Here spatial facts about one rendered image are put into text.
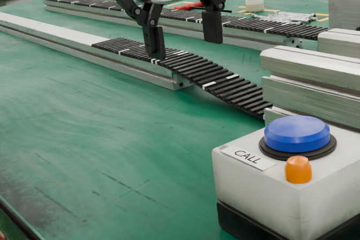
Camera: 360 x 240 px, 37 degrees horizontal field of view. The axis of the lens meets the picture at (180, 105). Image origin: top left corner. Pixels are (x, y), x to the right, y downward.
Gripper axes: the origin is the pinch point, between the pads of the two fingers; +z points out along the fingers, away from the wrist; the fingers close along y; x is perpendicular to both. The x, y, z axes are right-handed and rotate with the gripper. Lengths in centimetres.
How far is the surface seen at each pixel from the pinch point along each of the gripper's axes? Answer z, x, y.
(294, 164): -0.9, 34.4, 16.4
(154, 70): 4.2, -5.0, 2.1
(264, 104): 5.0, 14.2, 0.5
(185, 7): 5, -46, -31
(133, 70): 5.0, -10.8, 2.1
